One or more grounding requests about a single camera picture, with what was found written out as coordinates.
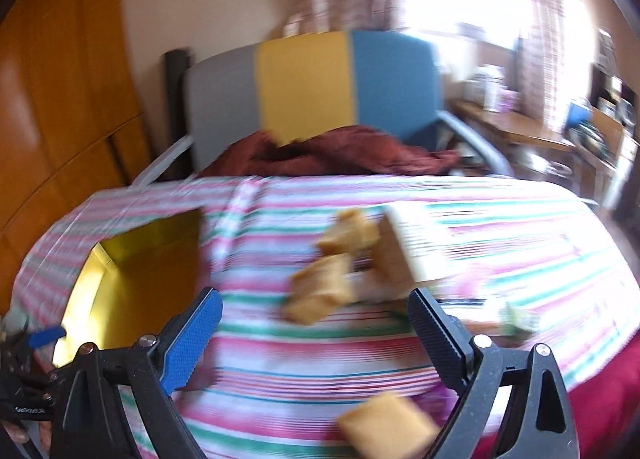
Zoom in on white plastic bag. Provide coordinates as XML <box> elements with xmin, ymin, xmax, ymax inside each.
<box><xmin>515</xmin><ymin>146</ymin><xmax>576</xmax><ymax>180</ymax></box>

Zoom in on person's left hand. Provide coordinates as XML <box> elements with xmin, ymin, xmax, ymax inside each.
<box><xmin>0</xmin><ymin>423</ymin><xmax>32</xmax><ymax>445</ymax></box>

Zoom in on brown cardboard box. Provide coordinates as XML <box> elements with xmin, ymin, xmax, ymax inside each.
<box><xmin>592</xmin><ymin>99</ymin><xmax>633</xmax><ymax>160</ymax></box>

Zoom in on green yellow snack packet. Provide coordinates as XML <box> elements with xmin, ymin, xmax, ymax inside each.
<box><xmin>500</xmin><ymin>303</ymin><xmax>542</xmax><ymax>340</ymax></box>

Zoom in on grey yellow blue chair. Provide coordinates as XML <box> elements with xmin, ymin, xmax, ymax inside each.
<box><xmin>132</xmin><ymin>29</ymin><xmax>513</xmax><ymax>187</ymax></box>

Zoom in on blue round object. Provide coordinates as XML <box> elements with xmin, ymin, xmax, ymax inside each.
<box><xmin>567</xmin><ymin>99</ymin><xmax>594</xmax><ymax>134</ymax></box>

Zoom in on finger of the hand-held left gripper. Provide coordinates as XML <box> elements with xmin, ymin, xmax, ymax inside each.
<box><xmin>0</xmin><ymin>327</ymin><xmax>67</xmax><ymax>375</ymax></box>

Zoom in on brown red jacket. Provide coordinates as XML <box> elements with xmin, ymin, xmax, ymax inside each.
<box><xmin>197</xmin><ymin>125</ymin><xmax>463</xmax><ymax>178</ymax></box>

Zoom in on white box with dark print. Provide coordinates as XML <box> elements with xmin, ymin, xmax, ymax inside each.
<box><xmin>467</xmin><ymin>64</ymin><xmax>506</xmax><ymax>112</ymax></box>

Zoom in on striped tablecloth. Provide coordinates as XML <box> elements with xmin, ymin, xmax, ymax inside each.
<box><xmin>12</xmin><ymin>174</ymin><xmax>640</xmax><ymax>459</ymax></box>

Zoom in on pale round object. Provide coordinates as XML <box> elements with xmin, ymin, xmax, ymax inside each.
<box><xmin>1</xmin><ymin>308</ymin><xmax>32</xmax><ymax>336</ymax></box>

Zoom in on gold tin box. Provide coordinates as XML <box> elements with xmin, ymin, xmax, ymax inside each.
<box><xmin>52</xmin><ymin>208</ymin><xmax>207</xmax><ymax>371</ymax></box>

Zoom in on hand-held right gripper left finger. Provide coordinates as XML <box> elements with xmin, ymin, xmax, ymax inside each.
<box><xmin>50</xmin><ymin>287</ymin><xmax>223</xmax><ymax>459</ymax></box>

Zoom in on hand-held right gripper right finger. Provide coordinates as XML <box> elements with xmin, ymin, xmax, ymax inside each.
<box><xmin>407</xmin><ymin>287</ymin><xmax>581</xmax><ymax>459</ymax></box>

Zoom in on cream cardboard box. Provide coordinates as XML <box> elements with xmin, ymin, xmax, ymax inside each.
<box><xmin>374</xmin><ymin>203</ymin><xmax>453</xmax><ymax>301</ymax></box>

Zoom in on wooden desk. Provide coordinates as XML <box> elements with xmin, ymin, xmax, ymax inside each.
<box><xmin>449</xmin><ymin>99</ymin><xmax>577</xmax><ymax>174</ymax></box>

